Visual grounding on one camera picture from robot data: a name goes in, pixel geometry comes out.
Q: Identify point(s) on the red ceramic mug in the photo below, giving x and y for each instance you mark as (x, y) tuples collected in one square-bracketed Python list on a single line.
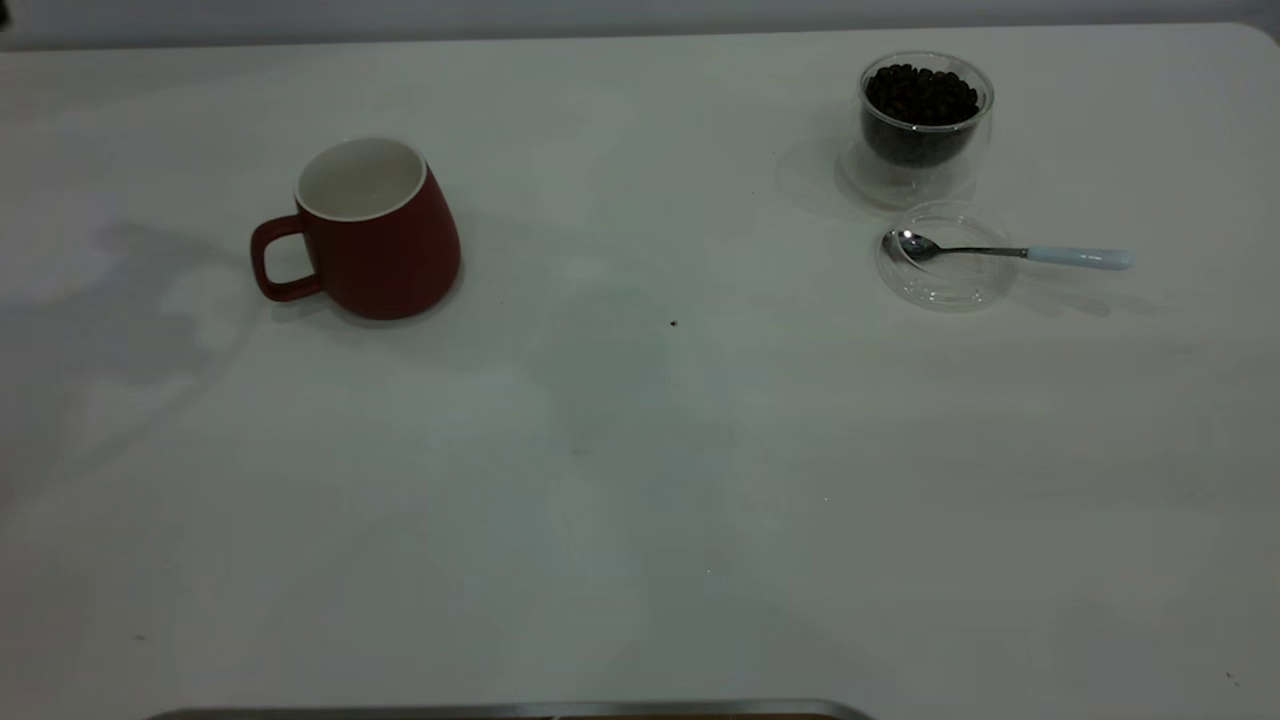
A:
[(390, 250)]

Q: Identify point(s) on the clear glass lid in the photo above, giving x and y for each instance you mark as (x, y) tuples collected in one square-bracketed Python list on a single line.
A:
[(950, 285)]

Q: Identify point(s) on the dark coffee beans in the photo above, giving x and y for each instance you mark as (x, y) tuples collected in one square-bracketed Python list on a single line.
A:
[(920, 110)]

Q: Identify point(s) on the clear glass jar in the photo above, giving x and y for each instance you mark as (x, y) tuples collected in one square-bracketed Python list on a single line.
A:
[(905, 180)]

